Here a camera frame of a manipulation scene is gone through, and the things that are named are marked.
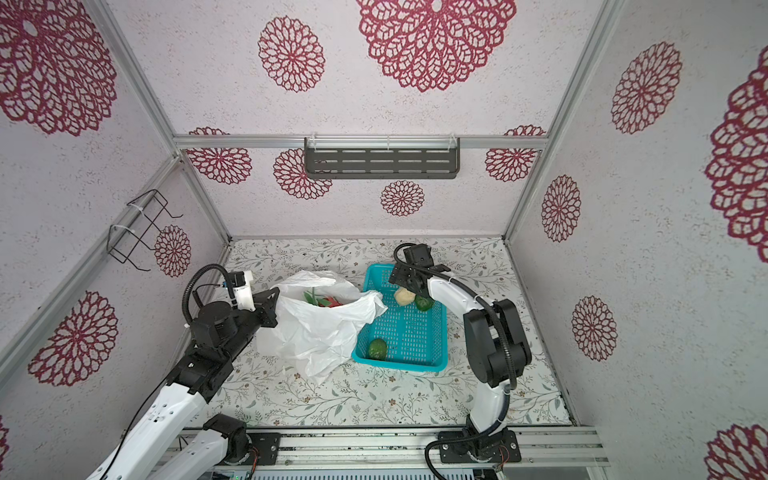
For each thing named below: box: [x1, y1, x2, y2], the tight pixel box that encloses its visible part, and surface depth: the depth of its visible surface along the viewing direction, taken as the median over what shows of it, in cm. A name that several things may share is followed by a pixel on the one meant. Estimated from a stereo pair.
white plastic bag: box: [256, 270, 389, 385], surface depth 81 cm
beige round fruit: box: [395, 287, 416, 306], surface depth 99 cm
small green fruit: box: [368, 338, 388, 360], surface depth 87 cm
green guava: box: [414, 294, 435, 311], surface depth 99 cm
